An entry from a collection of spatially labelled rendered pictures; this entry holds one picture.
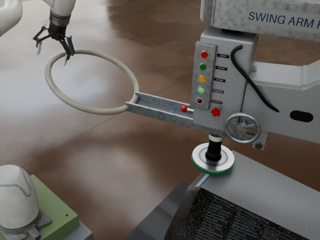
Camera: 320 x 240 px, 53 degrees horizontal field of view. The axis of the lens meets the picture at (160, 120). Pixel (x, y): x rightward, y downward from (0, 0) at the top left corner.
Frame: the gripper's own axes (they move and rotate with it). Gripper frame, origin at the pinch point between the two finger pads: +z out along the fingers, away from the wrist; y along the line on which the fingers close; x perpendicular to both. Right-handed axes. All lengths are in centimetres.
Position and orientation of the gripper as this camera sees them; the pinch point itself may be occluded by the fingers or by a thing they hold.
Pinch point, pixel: (52, 57)
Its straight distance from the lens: 170.6
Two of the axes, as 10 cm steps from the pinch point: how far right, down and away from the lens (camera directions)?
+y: 9.2, 3.7, 1.5
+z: -3.7, 6.6, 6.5
